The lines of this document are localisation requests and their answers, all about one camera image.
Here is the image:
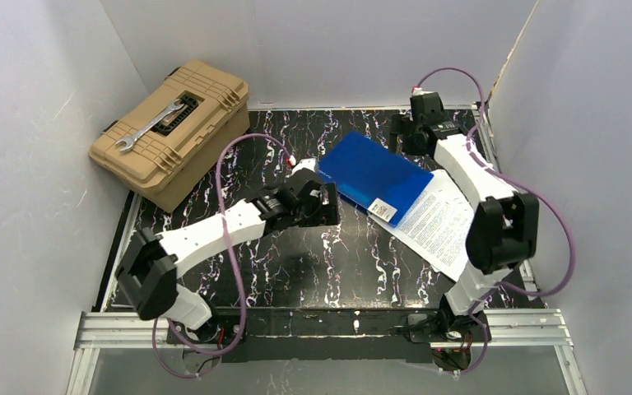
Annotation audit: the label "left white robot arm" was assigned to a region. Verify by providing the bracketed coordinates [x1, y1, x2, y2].
[115, 168, 340, 330]

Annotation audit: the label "white printed paper files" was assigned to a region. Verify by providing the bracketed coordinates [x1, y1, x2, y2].
[369, 170, 473, 281]

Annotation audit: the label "tan plastic toolbox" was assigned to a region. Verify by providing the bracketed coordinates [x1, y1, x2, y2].
[89, 59, 250, 212]

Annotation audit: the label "silver open-end wrench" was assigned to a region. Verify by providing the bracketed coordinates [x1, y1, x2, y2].
[115, 99, 184, 153]

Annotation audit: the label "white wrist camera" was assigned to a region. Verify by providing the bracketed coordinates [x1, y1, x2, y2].
[290, 156, 318, 175]
[411, 86, 428, 96]

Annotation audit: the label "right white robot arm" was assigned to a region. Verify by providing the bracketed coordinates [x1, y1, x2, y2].
[388, 88, 540, 332]

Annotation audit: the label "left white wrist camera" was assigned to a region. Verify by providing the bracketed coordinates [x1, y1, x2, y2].
[290, 156, 318, 175]

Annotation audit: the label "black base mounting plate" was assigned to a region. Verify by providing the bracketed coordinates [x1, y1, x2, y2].
[165, 308, 491, 365]

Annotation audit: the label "blue plastic folder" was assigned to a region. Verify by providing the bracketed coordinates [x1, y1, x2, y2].
[318, 131, 434, 226]

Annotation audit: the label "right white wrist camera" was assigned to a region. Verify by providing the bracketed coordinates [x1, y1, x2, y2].
[411, 86, 428, 96]

